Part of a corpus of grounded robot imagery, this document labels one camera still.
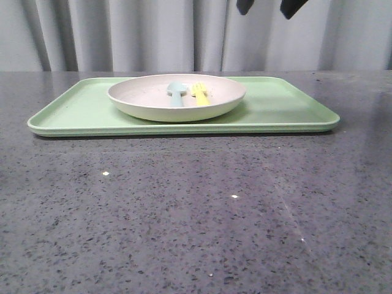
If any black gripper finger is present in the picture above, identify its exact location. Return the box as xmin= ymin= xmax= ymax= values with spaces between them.
xmin=280 ymin=0 xmax=308 ymax=20
xmin=236 ymin=0 xmax=254 ymax=15

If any light green plastic tray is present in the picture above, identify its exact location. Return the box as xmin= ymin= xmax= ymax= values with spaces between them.
xmin=28 ymin=77 xmax=340 ymax=137

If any grey pleated curtain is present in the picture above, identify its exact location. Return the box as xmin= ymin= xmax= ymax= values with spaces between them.
xmin=1 ymin=1 xmax=391 ymax=72

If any cream white round plate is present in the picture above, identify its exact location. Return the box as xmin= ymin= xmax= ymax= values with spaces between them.
xmin=108 ymin=73 xmax=246 ymax=123

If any light blue plastic spoon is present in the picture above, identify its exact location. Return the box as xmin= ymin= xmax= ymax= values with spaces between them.
xmin=167 ymin=81 xmax=187 ymax=107

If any yellow plastic fork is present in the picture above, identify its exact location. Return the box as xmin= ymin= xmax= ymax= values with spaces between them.
xmin=191 ymin=82 xmax=210 ymax=107

